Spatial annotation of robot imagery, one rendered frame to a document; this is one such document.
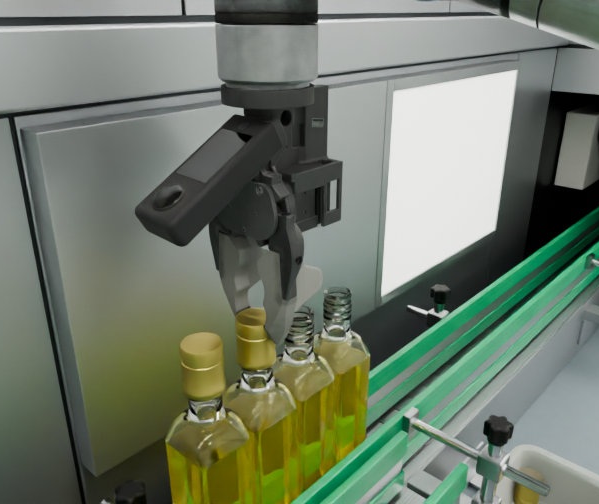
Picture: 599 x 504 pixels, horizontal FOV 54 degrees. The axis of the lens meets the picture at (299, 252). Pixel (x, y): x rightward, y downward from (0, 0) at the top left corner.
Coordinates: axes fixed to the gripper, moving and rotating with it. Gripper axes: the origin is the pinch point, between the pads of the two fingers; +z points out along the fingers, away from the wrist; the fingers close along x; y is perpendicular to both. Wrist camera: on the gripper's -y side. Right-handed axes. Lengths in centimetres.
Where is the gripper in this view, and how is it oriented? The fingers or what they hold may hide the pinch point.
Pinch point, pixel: (254, 324)
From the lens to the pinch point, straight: 51.1
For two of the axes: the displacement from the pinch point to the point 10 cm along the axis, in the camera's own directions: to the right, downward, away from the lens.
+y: 6.8, -2.8, 6.7
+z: 0.0, 9.2, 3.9
